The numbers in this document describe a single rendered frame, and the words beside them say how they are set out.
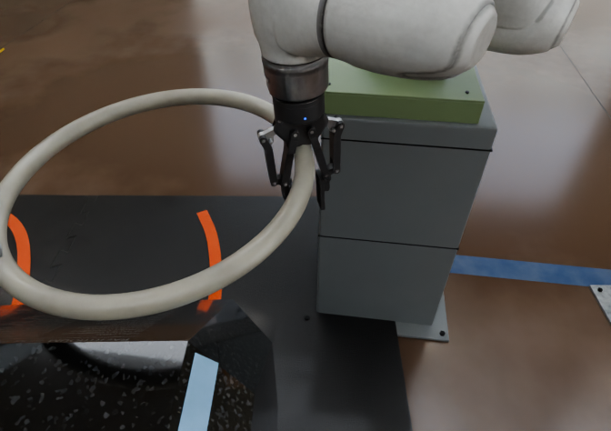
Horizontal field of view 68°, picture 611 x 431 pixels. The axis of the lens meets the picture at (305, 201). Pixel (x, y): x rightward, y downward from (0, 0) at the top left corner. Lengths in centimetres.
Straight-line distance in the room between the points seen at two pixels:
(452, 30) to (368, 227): 87
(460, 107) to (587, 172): 156
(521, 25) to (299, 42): 57
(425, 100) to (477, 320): 91
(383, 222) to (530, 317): 74
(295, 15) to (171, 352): 44
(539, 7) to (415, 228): 61
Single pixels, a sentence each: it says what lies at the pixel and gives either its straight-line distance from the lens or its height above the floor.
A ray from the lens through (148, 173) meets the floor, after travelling 231.
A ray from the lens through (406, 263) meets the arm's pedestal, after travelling 139.
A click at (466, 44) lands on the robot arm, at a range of 48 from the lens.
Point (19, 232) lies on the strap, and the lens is 220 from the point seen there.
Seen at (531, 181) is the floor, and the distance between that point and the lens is 238.
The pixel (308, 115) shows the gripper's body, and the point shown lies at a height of 102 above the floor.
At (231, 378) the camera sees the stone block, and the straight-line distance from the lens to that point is 66.
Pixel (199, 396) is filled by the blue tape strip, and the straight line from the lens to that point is 62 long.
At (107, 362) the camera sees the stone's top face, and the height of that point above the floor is 82.
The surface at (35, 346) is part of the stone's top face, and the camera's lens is 71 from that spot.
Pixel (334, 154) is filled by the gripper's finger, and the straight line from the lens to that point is 73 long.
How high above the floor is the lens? 135
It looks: 42 degrees down
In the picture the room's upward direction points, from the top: straight up
